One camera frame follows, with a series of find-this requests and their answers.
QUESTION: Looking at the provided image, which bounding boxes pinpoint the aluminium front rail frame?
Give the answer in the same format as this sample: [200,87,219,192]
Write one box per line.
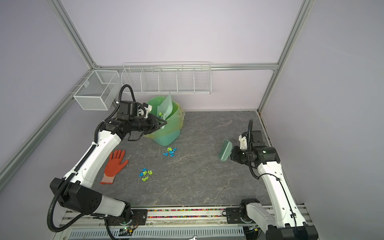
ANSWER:
[54,205,313,240]

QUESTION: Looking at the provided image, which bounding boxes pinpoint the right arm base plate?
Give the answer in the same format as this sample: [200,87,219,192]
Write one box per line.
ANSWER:
[223,207,248,224]

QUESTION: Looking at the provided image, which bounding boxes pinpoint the green trash bin with bag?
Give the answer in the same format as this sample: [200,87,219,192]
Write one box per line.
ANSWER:
[145,95,185,147]

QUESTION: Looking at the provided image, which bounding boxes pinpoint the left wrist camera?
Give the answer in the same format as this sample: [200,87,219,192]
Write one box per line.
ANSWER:
[137,103,153,119]

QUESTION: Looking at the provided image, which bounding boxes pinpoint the paper scrap cluster far left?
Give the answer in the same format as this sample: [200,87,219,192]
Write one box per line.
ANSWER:
[139,168,153,182]

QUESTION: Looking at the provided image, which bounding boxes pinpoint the green plastic dustpan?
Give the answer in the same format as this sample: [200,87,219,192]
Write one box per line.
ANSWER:
[157,94,173,120]

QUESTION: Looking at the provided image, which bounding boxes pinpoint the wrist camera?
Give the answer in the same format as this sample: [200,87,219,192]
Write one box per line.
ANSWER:
[137,103,153,119]
[239,135,248,151]

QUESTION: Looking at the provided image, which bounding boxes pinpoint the red rubber glove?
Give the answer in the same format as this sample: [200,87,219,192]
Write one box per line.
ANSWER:
[101,150,129,185]

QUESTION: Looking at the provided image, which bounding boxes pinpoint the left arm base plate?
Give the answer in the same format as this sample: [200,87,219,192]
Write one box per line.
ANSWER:
[106,209,148,226]

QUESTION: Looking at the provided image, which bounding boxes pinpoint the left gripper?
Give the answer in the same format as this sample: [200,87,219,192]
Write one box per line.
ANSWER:
[130,113,167,135]

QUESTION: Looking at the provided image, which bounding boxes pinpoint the small white mesh basket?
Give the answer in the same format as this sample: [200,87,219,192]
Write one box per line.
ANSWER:
[74,70,122,111]

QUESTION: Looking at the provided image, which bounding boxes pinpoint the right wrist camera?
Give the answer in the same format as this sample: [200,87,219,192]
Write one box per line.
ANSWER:
[239,135,248,151]

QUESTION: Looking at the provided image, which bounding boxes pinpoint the long white wire basket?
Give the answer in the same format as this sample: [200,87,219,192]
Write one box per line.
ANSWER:
[121,62,212,94]

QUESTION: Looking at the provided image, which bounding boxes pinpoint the paper scrap cluster near bin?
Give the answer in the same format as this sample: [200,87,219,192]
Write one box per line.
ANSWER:
[163,147,177,157]

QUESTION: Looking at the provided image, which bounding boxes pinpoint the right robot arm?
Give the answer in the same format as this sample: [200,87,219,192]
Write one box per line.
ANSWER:
[230,130,319,240]

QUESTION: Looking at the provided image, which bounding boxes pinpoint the green hand brush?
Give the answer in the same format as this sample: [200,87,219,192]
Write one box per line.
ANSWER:
[218,140,233,162]

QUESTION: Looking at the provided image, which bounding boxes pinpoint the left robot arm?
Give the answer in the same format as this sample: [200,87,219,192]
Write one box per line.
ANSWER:
[47,101,167,233]

